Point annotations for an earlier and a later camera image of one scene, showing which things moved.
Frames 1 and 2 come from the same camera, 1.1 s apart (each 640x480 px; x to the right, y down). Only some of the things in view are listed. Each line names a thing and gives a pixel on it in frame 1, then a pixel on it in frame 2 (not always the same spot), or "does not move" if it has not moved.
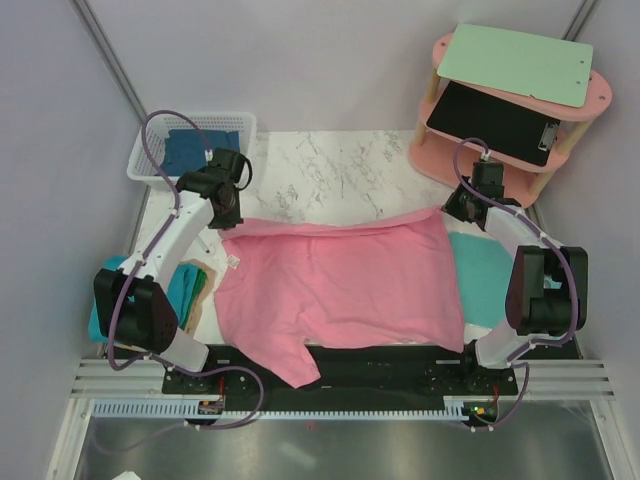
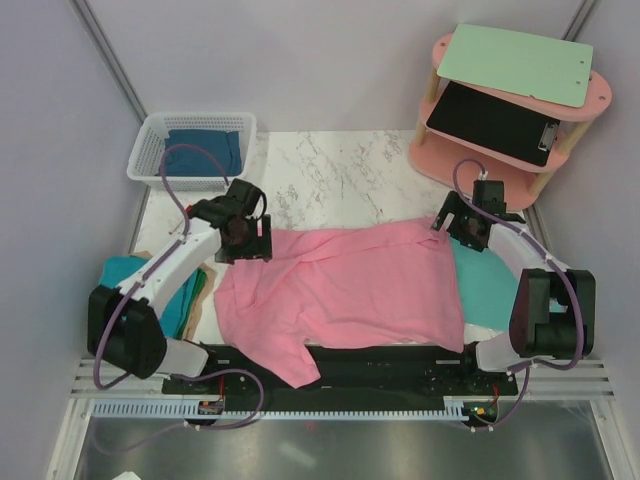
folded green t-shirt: [200, 279] does not move
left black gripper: [228, 222] to [260, 247]
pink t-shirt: [286, 288] does not move
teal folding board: [484, 268] does not move
